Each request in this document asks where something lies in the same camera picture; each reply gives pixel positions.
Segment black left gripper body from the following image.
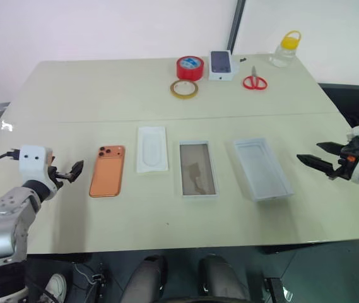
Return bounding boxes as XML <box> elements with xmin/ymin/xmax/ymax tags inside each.
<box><xmin>47</xmin><ymin>165</ymin><xmax>73</xmax><ymax>191</ymax></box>

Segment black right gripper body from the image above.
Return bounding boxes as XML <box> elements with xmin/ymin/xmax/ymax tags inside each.
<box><xmin>327</xmin><ymin>143</ymin><xmax>359</xmax><ymax>181</ymax></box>

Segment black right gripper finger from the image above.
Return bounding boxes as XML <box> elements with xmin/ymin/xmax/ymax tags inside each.
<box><xmin>296</xmin><ymin>153</ymin><xmax>337</xmax><ymax>174</ymax></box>
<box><xmin>315</xmin><ymin>141</ymin><xmax>344</xmax><ymax>156</ymax></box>

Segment orange smartphone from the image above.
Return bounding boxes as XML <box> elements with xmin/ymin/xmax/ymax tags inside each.
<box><xmin>88</xmin><ymin>145</ymin><xmax>126</xmax><ymax>199</ymax></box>

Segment white phone box lid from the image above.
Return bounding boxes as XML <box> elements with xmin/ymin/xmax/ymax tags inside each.
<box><xmin>232</xmin><ymin>136</ymin><xmax>295</xmax><ymax>203</ymax></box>

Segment white phone insert tray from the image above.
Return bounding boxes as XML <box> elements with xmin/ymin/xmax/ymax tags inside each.
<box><xmin>136</xmin><ymin>126</ymin><xmax>170</xmax><ymax>174</ymax></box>

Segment white phone box base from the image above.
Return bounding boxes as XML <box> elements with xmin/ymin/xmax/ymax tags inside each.
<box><xmin>178</xmin><ymin>140</ymin><xmax>220</xmax><ymax>200</ymax></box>

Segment white box with purple phone print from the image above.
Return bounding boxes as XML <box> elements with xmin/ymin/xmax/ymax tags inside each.
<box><xmin>208</xmin><ymin>49</ymin><xmax>241</xmax><ymax>82</ymax></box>

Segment white shoe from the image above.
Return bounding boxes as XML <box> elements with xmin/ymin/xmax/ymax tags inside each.
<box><xmin>44</xmin><ymin>273</ymin><xmax>69</xmax><ymax>303</ymax></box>

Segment clear jar with yellow lid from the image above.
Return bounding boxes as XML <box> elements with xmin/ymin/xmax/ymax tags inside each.
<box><xmin>268</xmin><ymin>30</ymin><xmax>303</xmax><ymax>68</ymax></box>

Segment yellowish clear tape roll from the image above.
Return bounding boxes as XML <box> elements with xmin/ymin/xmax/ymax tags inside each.
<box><xmin>169</xmin><ymin>79</ymin><xmax>199</xmax><ymax>100</ymax></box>

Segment dark grey rounded shape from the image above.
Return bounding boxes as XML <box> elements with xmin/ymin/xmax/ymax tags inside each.
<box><xmin>199</xmin><ymin>253</ymin><xmax>250</xmax><ymax>303</ymax></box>
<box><xmin>127</xmin><ymin>254</ymin><xmax>168</xmax><ymax>303</ymax></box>

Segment red tape roll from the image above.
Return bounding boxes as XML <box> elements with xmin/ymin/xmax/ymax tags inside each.
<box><xmin>175</xmin><ymin>56</ymin><xmax>206</xmax><ymax>82</ymax></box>

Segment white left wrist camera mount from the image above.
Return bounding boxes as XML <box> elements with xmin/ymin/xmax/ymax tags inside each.
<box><xmin>18</xmin><ymin>145</ymin><xmax>56</xmax><ymax>201</ymax></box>

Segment red handled scissors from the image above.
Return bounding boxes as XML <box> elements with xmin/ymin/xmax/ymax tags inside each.
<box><xmin>242</xmin><ymin>65</ymin><xmax>269</xmax><ymax>92</ymax></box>

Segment thin cables under table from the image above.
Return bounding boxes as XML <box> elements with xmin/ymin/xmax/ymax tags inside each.
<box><xmin>71</xmin><ymin>261</ymin><xmax>105</xmax><ymax>303</ymax></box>

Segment black floor frame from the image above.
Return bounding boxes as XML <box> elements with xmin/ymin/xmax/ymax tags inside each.
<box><xmin>263</xmin><ymin>276</ymin><xmax>294</xmax><ymax>303</ymax></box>

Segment dark vertical wall post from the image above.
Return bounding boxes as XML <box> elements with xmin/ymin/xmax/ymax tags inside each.
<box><xmin>226</xmin><ymin>0</ymin><xmax>247</xmax><ymax>55</ymax></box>

